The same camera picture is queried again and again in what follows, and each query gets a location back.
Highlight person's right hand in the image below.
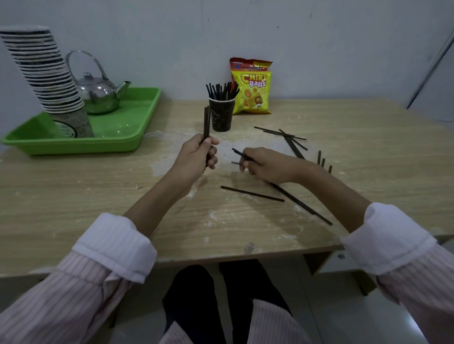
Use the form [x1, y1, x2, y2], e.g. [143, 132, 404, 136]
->
[239, 147, 306, 185]

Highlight person's left hand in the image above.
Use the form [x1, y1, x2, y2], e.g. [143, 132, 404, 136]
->
[170, 134, 220, 194]

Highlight bunch of black sticks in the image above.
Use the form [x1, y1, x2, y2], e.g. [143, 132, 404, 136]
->
[205, 82, 240, 101]

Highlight red snack packet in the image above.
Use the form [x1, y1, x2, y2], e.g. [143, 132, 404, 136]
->
[229, 57, 273, 73]

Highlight pink striped shirt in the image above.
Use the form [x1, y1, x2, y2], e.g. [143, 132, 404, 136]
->
[0, 202, 454, 344]

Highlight green plastic tray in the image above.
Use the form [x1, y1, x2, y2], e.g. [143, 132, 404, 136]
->
[1, 87, 162, 156]

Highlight person's right forearm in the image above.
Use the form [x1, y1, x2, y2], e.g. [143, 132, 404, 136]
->
[298, 160, 372, 234]

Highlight black trousers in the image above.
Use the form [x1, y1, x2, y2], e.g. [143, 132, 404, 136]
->
[162, 259, 293, 344]

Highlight wide black stick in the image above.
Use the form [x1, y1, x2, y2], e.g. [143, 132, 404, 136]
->
[283, 135, 306, 160]

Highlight black paper cup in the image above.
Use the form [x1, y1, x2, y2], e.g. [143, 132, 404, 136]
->
[209, 96, 236, 133]

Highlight person's left forearm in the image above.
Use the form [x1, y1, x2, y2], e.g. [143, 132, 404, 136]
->
[123, 169, 199, 239]

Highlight yellow snack packet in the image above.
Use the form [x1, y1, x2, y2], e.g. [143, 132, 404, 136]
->
[231, 70, 272, 115]

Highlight stack of paper cups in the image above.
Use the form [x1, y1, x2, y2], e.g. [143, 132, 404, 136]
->
[0, 26, 95, 139]

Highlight metal kettle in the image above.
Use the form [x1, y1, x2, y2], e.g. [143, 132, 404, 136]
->
[65, 50, 131, 115]

